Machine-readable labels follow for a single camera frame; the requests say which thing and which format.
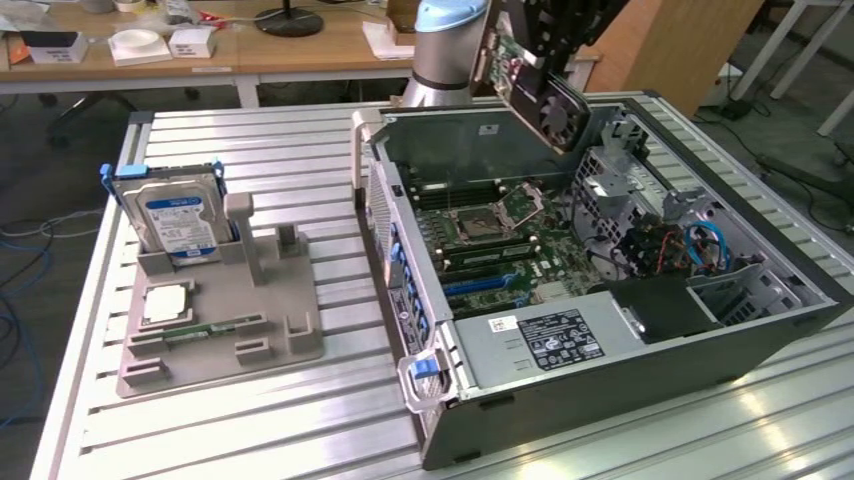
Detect hard disk with blue carrier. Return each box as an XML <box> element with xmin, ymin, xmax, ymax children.
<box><xmin>97</xmin><ymin>157</ymin><xmax>232</xmax><ymax>269</ymax></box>

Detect blue expansion slot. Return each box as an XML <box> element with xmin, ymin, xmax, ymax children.
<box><xmin>442</xmin><ymin>272</ymin><xmax>516</xmax><ymax>297</ymax></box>

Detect black office chair base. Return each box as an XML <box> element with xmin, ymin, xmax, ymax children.
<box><xmin>44</xmin><ymin>89</ymin><xmax>139</xmax><ymax>150</ymax></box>

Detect green motherboard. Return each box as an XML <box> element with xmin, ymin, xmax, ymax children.
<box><xmin>399</xmin><ymin>164</ymin><xmax>615</xmax><ymax>321</ymax></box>

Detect black open PC case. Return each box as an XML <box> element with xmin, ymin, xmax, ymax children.
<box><xmin>351</xmin><ymin>89</ymin><xmax>854</xmax><ymax>471</ymax></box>

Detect red wire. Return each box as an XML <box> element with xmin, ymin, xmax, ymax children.
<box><xmin>655</xmin><ymin>227</ymin><xmax>689</xmax><ymax>271</ymax></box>

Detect blue floor cable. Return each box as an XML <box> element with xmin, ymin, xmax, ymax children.
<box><xmin>0</xmin><ymin>219</ymin><xmax>59</xmax><ymax>431</ymax></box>

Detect grey power supply unit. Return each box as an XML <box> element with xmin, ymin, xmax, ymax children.
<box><xmin>451</xmin><ymin>291</ymin><xmax>650</xmax><ymax>392</ymax></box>

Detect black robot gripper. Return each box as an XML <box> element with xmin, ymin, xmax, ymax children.
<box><xmin>518</xmin><ymin>0</ymin><xmax>628</xmax><ymax>69</ymax></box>

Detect grey case handle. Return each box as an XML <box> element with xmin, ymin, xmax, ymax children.
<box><xmin>396</xmin><ymin>348</ymin><xmax>460</xmax><ymax>414</ymax></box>

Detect wooden cabinet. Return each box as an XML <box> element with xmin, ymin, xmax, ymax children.
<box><xmin>566</xmin><ymin>0</ymin><xmax>769</xmax><ymax>119</ymax></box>

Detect blue data wire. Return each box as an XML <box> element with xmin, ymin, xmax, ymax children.
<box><xmin>686</xmin><ymin>221</ymin><xmax>735</xmax><ymax>275</ymax></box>

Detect black plastic shroud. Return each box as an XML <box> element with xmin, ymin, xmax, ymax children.
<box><xmin>604</xmin><ymin>277</ymin><xmax>723</xmax><ymax>346</ymax></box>

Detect CPU socket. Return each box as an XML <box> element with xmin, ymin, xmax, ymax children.
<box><xmin>451</xmin><ymin>206</ymin><xmax>503</xmax><ymax>247</ymax></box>

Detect black round lamp base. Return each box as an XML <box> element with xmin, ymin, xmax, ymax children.
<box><xmin>255</xmin><ymin>0</ymin><xmax>326</xmax><ymax>37</ymax></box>

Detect grey parts rack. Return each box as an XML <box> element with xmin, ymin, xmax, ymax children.
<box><xmin>116</xmin><ymin>192</ymin><xmax>328</xmax><ymax>400</ymax></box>

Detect silver CPU chip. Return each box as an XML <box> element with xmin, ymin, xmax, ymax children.
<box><xmin>141</xmin><ymin>286</ymin><xmax>189</xmax><ymax>327</ymax></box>

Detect wooden desk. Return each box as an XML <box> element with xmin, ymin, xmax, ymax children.
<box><xmin>0</xmin><ymin>0</ymin><xmax>602</xmax><ymax>109</ymax></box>

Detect white foam packaging piece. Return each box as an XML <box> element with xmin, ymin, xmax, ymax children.
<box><xmin>362</xmin><ymin>19</ymin><xmax>419</xmax><ymax>62</ymax></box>

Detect grey metal disk bay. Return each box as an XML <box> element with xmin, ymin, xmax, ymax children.
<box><xmin>686</xmin><ymin>259</ymin><xmax>809</xmax><ymax>329</ymax></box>

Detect metal socket cover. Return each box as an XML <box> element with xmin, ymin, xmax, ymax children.
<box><xmin>498</xmin><ymin>180</ymin><xmax>559</xmax><ymax>227</ymax></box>

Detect black graphics card with fan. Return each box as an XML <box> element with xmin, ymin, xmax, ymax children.
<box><xmin>468</xmin><ymin>0</ymin><xmax>594</xmax><ymax>155</ymax></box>

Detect white table frame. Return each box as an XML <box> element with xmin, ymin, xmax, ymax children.
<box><xmin>730</xmin><ymin>0</ymin><xmax>854</xmax><ymax>137</ymax></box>

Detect brown cardboard box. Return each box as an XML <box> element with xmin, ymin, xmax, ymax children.
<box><xmin>386</xmin><ymin>0</ymin><xmax>423</xmax><ymax>35</ymax></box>

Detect white box with round insert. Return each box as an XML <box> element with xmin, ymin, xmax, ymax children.
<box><xmin>107</xmin><ymin>28</ymin><xmax>175</xmax><ymax>68</ymax></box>

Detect white box with black lid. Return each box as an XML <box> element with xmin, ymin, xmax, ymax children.
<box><xmin>17</xmin><ymin>30</ymin><xmax>89</xmax><ymax>65</ymax></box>

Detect perforated metal drive cage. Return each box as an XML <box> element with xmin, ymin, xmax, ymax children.
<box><xmin>571</xmin><ymin>107</ymin><xmax>673</xmax><ymax>241</ymax></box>

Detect small white labelled box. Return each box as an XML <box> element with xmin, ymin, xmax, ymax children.
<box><xmin>165</xmin><ymin>27</ymin><xmax>219</xmax><ymax>60</ymax></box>

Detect green RAM stick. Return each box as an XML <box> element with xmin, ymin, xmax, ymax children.
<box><xmin>440</xmin><ymin>241</ymin><xmax>540</xmax><ymax>269</ymax></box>
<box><xmin>161</xmin><ymin>319</ymin><xmax>243</xmax><ymax>345</ymax></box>

